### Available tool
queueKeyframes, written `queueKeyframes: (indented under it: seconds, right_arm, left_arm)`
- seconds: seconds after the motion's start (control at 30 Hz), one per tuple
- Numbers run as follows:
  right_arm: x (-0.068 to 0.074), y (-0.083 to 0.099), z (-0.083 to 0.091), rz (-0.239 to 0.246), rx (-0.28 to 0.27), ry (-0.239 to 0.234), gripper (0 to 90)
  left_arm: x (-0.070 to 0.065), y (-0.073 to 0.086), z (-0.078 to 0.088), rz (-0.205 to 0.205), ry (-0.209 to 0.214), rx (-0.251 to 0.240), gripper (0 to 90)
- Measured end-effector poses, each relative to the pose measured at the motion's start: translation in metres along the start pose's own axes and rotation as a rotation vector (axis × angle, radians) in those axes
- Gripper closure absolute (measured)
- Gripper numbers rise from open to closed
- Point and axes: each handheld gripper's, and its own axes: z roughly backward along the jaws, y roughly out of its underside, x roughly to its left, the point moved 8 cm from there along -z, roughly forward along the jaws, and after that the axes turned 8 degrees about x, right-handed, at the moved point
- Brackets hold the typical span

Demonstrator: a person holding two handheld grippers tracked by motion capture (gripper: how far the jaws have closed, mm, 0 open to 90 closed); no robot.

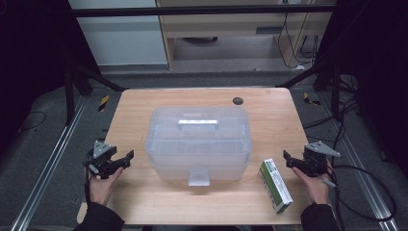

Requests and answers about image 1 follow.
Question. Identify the white cabinet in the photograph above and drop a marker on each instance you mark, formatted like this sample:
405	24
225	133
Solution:
122	35

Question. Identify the dark curtain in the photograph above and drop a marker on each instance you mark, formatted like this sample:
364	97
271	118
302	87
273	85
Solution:
32	48
378	64

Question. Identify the green and white carton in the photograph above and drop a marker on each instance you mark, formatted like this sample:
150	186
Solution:
275	184

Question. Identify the yellow and black tape marker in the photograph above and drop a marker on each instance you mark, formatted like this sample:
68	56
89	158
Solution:
103	103
310	99

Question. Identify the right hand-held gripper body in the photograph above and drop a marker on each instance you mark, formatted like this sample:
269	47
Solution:
316	159

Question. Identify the person's left hand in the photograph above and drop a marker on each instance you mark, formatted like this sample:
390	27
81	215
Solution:
102	189

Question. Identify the black metal stand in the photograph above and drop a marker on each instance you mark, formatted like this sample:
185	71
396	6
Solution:
69	96
336	93

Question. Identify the aluminium floor rail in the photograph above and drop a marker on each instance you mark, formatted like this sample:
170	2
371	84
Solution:
359	166
48	163

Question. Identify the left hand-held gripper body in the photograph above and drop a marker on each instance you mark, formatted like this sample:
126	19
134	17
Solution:
102	150

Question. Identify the person's right hand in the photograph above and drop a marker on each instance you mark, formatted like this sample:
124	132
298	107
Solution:
316	189

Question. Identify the clear plastic storage box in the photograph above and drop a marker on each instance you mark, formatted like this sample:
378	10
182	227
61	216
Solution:
198	166

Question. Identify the black horizontal frame bar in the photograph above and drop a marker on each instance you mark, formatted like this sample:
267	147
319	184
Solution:
192	11

